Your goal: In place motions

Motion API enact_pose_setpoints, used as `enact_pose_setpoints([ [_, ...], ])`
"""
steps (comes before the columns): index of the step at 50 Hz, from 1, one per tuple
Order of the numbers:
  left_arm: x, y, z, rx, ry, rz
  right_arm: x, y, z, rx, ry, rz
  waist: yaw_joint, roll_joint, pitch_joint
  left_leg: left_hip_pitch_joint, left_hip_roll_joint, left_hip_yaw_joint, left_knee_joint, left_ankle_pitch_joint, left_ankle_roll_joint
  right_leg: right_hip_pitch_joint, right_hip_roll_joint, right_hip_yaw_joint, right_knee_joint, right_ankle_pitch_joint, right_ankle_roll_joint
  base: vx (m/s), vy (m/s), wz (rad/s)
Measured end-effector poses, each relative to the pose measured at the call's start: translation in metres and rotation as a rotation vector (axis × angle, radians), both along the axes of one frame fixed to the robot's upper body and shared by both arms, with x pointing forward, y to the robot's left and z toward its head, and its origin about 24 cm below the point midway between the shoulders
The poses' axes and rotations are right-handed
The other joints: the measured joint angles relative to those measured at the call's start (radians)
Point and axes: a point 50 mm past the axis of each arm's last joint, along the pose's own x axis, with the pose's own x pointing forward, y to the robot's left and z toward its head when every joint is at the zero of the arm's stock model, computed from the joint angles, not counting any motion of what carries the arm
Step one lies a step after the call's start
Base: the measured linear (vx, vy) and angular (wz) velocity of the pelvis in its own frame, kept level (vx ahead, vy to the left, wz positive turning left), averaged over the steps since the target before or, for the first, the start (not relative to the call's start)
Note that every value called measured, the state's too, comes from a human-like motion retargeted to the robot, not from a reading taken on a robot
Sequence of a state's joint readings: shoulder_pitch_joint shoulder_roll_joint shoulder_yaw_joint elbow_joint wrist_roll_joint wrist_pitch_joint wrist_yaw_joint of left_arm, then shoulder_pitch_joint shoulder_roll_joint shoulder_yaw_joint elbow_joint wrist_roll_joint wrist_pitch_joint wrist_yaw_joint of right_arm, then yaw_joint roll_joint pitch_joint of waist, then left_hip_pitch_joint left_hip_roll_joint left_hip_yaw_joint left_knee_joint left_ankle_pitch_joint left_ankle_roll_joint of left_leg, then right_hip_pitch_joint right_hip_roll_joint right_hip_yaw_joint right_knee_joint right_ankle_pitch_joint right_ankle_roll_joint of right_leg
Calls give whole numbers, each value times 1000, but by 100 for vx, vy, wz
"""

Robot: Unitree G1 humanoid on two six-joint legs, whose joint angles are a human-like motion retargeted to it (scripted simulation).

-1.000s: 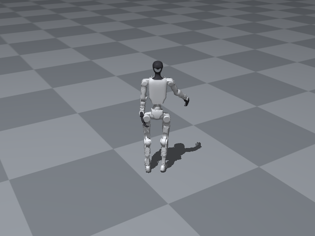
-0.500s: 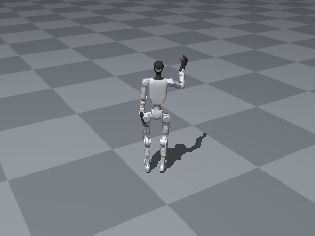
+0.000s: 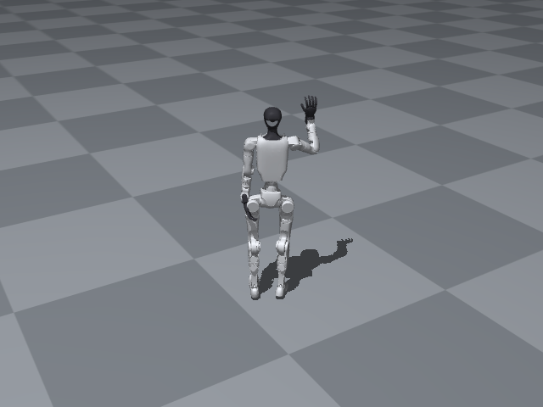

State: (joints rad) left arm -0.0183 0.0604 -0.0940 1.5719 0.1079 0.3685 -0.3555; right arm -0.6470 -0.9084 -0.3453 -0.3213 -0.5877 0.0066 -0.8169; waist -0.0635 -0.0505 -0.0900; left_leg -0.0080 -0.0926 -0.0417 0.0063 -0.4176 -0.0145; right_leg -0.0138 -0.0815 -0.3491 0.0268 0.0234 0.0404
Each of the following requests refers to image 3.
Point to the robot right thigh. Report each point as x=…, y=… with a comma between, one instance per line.
x=286, y=214

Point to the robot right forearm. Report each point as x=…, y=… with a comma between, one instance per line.
x=312, y=137

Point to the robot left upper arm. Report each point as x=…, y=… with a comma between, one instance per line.
x=249, y=146

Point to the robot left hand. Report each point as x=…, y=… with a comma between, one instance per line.
x=245, y=200

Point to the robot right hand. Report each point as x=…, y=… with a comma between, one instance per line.
x=309, y=110

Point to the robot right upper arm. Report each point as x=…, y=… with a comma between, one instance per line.
x=295, y=143

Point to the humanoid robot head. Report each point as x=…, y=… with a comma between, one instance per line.
x=272, y=114

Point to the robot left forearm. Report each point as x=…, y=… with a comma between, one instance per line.
x=246, y=180

